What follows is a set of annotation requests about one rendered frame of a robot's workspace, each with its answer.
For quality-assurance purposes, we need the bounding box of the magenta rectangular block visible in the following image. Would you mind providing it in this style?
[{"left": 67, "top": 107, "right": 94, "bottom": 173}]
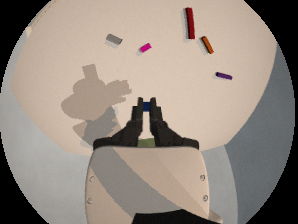
[{"left": 140, "top": 43, "right": 152, "bottom": 52}]

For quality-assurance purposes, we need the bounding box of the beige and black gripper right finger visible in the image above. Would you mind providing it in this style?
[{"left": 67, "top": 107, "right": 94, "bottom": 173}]
[{"left": 149, "top": 97, "right": 199, "bottom": 149}]

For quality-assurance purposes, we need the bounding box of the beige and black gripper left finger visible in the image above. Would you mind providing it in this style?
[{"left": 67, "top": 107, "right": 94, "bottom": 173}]
[{"left": 93, "top": 97, "right": 143, "bottom": 151}]

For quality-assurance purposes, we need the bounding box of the purple rod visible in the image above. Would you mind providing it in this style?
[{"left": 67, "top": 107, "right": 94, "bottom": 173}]
[{"left": 216, "top": 72, "right": 233, "bottom": 80}]

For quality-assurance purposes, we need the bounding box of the grey rod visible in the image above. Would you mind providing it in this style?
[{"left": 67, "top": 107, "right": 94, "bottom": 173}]
[{"left": 107, "top": 34, "right": 122, "bottom": 44}]

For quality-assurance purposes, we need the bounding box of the orange rod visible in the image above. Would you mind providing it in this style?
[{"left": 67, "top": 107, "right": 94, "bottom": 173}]
[{"left": 201, "top": 36, "right": 214, "bottom": 54}]

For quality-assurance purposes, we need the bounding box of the dark red rod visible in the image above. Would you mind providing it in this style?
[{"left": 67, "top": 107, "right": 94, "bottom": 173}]
[{"left": 185, "top": 7, "right": 195, "bottom": 39}]

